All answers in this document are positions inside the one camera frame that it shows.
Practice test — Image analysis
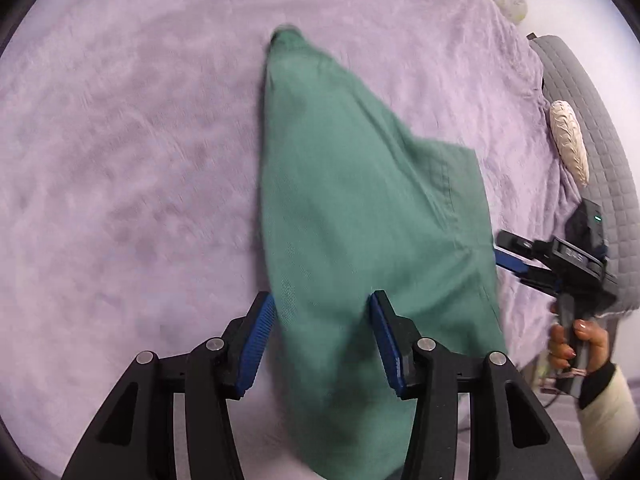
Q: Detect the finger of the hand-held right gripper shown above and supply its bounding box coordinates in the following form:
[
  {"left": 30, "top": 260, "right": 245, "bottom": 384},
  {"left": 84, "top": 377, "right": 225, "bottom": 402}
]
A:
[
  {"left": 495, "top": 230, "right": 539, "bottom": 262},
  {"left": 493, "top": 248, "right": 559, "bottom": 297}
]

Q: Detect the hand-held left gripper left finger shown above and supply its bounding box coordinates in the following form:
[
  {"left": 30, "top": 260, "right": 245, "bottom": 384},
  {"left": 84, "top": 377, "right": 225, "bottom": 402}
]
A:
[{"left": 61, "top": 291, "right": 278, "bottom": 480}]

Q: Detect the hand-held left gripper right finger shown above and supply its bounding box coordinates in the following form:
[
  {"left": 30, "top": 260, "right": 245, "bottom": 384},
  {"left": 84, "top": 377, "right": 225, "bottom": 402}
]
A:
[{"left": 367, "top": 290, "right": 583, "bottom": 480}]

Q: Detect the green button shirt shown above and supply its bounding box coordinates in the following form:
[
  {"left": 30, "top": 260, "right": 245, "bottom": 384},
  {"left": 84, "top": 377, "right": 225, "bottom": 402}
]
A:
[{"left": 257, "top": 25, "right": 508, "bottom": 480}]

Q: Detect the person's right hand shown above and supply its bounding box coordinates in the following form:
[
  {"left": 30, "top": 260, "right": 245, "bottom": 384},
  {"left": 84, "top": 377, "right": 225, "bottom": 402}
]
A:
[{"left": 547, "top": 305, "right": 614, "bottom": 376}]

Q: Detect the cream knitted pillow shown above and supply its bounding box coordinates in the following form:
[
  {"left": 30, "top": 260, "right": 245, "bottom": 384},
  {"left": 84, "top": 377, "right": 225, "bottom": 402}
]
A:
[{"left": 550, "top": 100, "right": 590, "bottom": 188}]

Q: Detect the grey quilted cushion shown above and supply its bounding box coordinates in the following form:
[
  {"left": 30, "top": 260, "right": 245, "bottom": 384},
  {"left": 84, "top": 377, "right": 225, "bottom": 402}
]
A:
[{"left": 527, "top": 35, "right": 640, "bottom": 317}]

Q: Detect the purple fleece blanket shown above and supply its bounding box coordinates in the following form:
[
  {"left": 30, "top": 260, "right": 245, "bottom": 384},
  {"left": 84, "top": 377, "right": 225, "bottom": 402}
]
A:
[{"left": 0, "top": 0, "right": 583, "bottom": 480}]

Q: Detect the white round plush cushion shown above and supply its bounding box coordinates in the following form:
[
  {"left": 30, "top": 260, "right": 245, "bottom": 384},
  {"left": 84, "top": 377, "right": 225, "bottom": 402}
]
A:
[{"left": 477, "top": 0, "right": 528, "bottom": 25}]

